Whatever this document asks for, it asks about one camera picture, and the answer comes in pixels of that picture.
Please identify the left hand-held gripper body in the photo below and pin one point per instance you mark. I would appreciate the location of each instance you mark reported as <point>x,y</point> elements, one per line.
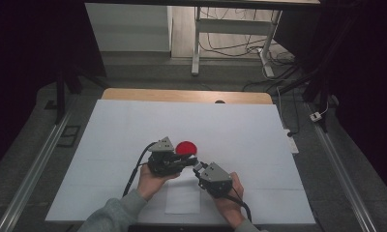
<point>164,162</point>

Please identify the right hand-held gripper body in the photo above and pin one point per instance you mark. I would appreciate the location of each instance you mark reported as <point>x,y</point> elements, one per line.
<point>215,180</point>

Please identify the small white blue dropper bottle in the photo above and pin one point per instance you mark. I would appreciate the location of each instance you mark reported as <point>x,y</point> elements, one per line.
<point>198,166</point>

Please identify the person's left hand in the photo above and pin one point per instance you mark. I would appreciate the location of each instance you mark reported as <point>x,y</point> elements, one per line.
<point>151,185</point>

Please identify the person's right hand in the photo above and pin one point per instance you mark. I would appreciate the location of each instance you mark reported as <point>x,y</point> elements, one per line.
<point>232,206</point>

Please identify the red petri dish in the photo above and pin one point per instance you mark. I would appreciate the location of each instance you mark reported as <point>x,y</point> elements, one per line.
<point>186,148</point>

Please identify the white paper sheet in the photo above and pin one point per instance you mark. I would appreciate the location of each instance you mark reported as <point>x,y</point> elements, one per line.
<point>183,199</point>

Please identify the large white table cover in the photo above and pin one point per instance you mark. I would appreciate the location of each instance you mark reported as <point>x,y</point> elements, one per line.
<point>240,135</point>

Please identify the white power strip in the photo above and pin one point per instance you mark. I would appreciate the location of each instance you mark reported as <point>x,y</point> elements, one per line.
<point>292,143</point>

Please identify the small white adapter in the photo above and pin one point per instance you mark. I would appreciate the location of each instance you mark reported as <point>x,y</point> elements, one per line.
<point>315,116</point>

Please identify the black metal stand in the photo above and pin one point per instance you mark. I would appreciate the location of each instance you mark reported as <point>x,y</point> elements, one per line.
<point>60,96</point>
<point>317,93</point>

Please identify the black rectangular floor frame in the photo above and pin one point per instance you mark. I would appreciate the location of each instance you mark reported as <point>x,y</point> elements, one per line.
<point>67,137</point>

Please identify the aluminium floor rail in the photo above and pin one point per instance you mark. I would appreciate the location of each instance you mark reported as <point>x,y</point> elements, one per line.
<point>343,174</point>
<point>33,174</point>

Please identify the white metal desk frame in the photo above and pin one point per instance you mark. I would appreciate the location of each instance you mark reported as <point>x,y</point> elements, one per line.
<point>233,26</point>

